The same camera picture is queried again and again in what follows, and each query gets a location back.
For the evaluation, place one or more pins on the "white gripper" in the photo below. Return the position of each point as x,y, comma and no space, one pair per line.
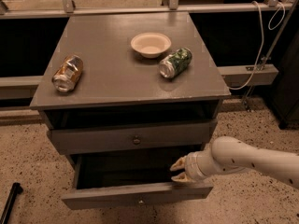
193,166

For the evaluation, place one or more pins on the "grey drawer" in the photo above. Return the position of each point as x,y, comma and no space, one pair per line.
134,195
127,137

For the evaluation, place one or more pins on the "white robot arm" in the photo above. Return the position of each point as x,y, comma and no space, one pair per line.
228,155

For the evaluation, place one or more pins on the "grey top drawer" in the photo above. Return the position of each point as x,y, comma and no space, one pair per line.
127,137

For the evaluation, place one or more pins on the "grey wooden drawer cabinet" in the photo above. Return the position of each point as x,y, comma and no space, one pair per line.
112,114

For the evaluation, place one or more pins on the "green soda can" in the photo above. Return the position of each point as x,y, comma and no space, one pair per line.
175,63

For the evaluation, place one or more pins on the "white paper bowl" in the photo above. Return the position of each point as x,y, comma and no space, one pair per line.
150,45

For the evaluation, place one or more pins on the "orange soda can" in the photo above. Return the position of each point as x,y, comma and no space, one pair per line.
67,76

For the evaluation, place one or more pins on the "grey metal frame rail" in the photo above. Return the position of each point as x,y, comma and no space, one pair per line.
140,8

